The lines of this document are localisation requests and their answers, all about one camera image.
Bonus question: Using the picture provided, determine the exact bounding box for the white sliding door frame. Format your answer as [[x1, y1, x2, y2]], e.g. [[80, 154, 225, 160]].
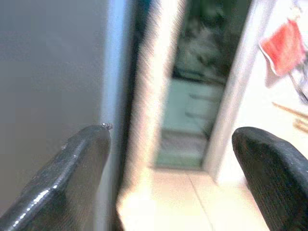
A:
[[203, 0, 272, 179]]

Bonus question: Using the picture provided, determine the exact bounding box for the grey mini fridge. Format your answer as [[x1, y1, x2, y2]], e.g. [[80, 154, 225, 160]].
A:
[[0, 0, 121, 217]]

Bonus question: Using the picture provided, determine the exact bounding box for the red hanging cloth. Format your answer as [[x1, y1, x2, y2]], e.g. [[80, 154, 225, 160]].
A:
[[258, 18, 308, 77]]

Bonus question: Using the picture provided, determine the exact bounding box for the glass sliding door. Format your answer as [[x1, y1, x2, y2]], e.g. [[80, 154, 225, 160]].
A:
[[154, 0, 253, 169]]

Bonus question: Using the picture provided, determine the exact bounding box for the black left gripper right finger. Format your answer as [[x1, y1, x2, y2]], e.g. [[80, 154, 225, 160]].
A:
[[231, 127, 308, 231]]

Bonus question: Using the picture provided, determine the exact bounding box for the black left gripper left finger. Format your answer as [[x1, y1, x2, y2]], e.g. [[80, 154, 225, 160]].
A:
[[0, 122, 114, 231]]

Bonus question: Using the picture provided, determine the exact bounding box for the fridge door white liner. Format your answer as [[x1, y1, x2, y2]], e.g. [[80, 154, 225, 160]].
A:
[[103, 0, 150, 231]]

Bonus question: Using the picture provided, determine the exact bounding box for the beige woven cloth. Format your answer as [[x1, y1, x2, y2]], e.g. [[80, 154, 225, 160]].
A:
[[120, 0, 188, 169]]

